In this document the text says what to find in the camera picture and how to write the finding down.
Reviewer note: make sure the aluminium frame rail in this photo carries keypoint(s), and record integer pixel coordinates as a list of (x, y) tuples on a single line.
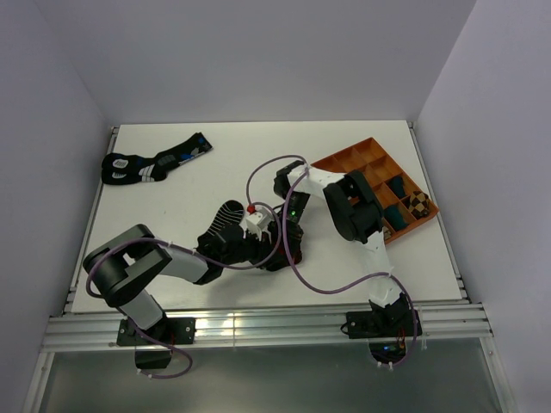
[(280, 350)]

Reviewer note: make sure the black blue sport sock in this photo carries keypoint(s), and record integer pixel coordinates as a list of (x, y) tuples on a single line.
[(119, 169)]

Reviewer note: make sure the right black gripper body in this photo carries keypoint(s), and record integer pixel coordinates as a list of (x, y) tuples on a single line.
[(294, 230)]

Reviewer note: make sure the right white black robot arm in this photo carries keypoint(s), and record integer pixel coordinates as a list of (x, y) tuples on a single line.
[(357, 216)]

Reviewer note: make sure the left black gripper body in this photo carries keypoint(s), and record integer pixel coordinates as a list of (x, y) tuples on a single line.
[(259, 249)]

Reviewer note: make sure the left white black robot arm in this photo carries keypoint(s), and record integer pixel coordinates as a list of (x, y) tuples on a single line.
[(120, 270)]

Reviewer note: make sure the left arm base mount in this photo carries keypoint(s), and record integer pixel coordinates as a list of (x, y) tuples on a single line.
[(169, 330)]

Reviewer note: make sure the black white striped sock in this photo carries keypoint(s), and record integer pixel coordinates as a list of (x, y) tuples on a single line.
[(230, 213)]

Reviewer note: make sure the brown argyle rolled sock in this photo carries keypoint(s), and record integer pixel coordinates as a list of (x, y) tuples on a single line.
[(386, 233), (418, 204)]

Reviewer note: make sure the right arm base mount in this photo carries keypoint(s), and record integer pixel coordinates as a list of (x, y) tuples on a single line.
[(374, 324)]

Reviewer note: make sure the dark teal rolled sock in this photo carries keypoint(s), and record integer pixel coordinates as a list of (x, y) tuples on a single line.
[(397, 186)]

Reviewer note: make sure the orange compartment tray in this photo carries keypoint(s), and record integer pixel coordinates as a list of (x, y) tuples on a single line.
[(378, 167)]

